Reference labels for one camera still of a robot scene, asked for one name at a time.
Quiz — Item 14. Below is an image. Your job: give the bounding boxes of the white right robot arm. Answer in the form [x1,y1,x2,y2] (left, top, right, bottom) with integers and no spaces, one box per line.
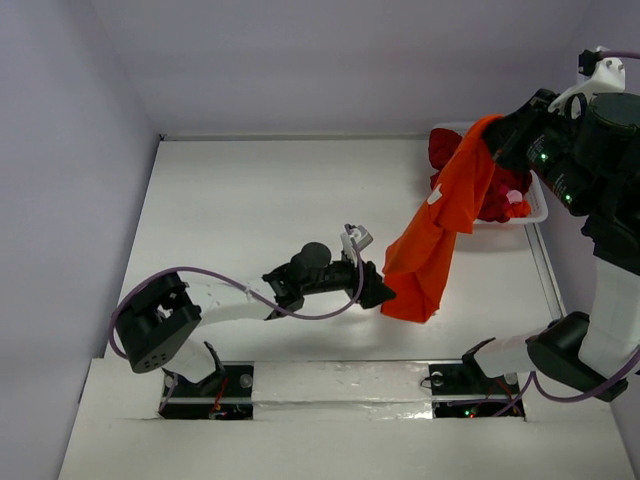
[462,89,639,402]

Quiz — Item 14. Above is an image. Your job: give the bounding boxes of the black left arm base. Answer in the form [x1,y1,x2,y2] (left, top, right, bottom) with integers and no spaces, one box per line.
[159,363,254,420]

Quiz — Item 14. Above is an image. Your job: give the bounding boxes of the pink garment in basket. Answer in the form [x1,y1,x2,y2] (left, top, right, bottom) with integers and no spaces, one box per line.
[504,189,524,205]

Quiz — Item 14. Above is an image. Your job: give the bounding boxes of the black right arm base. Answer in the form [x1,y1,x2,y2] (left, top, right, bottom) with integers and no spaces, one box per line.
[420,361,526,419]

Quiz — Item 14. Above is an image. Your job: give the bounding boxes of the white plastic basket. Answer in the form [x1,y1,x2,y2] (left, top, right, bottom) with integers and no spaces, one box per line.
[432,121,548,225]

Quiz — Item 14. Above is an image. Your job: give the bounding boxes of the dark red t-shirt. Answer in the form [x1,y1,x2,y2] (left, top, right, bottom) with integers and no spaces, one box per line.
[428,129,532,223]

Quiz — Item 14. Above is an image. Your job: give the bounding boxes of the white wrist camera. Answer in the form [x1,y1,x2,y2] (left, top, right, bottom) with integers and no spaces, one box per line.
[340,224,373,265]
[548,47,626,113]

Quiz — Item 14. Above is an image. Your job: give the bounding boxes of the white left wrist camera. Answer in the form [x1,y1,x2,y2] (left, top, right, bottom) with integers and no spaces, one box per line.
[340,224,373,265]

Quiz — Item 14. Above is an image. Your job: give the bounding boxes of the orange-red garment in basket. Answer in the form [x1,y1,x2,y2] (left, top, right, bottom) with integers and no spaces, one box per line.
[505,199,532,222]

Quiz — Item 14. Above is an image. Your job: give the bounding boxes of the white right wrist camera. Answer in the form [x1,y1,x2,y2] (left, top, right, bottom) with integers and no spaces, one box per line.
[548,47,626,113]

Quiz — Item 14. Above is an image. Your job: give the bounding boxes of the orange t-shirt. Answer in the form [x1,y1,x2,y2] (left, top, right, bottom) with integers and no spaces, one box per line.
[381,114,503,324]

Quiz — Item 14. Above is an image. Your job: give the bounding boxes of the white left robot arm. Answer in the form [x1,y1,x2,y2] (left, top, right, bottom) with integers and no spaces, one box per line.
[109,242,396,396]

